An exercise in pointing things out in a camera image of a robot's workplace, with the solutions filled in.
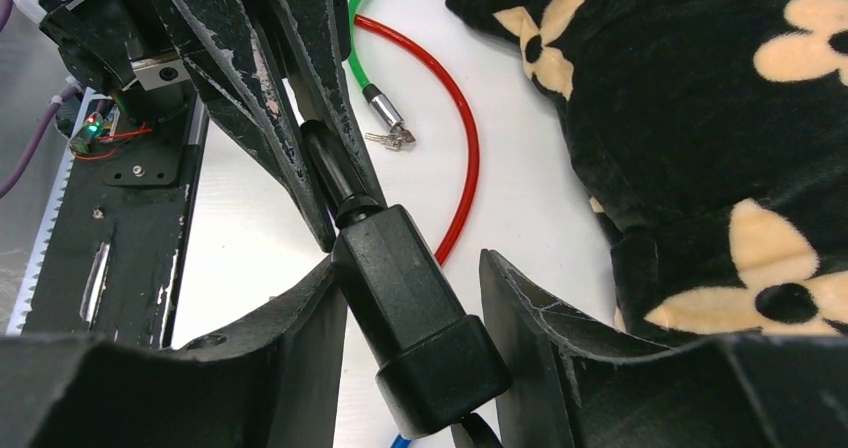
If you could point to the black padlock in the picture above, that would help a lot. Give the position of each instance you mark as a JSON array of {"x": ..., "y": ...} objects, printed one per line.
[{"x": 437, "y": 363}]

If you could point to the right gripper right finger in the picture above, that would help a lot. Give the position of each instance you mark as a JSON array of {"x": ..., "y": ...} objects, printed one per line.
[{"x": 577, "y": 382}]

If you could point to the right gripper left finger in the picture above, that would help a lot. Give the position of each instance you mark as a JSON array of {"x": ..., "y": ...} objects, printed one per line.
[{"x": 269, "y": 379}]

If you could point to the red cable lock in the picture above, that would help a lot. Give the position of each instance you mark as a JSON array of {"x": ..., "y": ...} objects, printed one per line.
[{"x": 435, "y": 177}]

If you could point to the black floral pillow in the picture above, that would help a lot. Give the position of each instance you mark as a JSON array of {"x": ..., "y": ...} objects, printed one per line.
[{"x": 711, "y": 139}]

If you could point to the blue cable lock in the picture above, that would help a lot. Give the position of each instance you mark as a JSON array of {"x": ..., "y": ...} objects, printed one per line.
[{"x": 400, "y": 442}]

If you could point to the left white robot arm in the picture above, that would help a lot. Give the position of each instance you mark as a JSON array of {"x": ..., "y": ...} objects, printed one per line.
[{"x": 121, "y": 47}]

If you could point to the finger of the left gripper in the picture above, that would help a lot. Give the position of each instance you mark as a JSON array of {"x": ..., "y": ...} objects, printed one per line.
[
  {"x": 318, "y": 36},
  {"x": 232, "y": 50}
]

